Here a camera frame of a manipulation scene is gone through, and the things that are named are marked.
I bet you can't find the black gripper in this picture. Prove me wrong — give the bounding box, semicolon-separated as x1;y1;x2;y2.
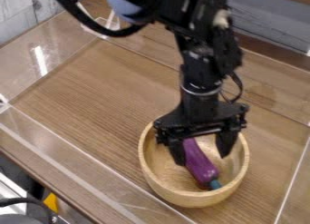
154;83;250;166

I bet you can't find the purple toy eggplant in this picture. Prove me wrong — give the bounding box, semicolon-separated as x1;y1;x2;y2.
183;138;222;190

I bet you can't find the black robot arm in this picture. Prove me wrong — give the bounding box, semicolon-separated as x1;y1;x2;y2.
56;0;250;165

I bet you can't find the brown wooden bowl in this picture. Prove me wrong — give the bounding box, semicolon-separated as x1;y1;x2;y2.
138;123;250;209

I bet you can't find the yellow black device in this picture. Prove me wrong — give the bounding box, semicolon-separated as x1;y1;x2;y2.
26;190;71;224

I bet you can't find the clear acrylic barrier wall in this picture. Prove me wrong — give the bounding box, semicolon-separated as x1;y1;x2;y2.
0;94;195;224

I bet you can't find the clear acrylic corner bracket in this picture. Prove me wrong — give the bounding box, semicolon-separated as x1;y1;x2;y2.
75;2;122;40

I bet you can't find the black cable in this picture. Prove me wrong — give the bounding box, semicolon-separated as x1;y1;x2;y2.
0;197;54;222

